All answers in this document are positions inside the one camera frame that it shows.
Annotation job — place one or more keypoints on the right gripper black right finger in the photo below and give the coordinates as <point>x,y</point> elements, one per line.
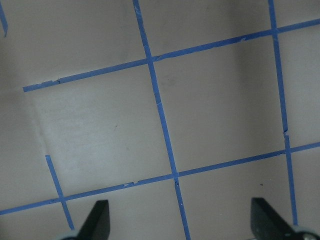
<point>267,224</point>

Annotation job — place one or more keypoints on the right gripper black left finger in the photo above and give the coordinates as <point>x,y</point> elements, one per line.
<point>97,225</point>

